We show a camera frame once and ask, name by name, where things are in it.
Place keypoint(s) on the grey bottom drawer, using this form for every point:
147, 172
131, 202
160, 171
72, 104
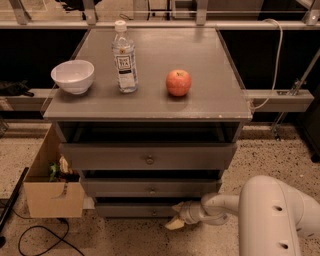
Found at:
137, 207

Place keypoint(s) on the red apple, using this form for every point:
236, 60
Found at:
178, 82

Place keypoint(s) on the white ceramic bowl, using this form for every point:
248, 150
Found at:
74, 76

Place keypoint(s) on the grey middle drawer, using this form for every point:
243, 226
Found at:
149, 187

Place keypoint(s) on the grey drawer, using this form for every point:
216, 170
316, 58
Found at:
137, 207
149, 187
148, 157

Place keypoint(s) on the black bar on floor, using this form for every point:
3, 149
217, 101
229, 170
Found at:
6, 205

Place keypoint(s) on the grey top drawer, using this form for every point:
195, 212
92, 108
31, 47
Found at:
148, 157

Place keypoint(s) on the green and beige box contents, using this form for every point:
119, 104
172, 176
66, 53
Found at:
60, 168

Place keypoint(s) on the open cardboard box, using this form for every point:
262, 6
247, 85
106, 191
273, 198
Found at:
50, 193

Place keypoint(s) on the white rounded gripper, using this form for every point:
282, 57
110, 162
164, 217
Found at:
187, 212

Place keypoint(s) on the grey wooden drawer cabinet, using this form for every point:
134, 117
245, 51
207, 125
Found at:
212, 112

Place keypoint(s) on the clear plastic water bottle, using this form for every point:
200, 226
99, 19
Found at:
123, 49

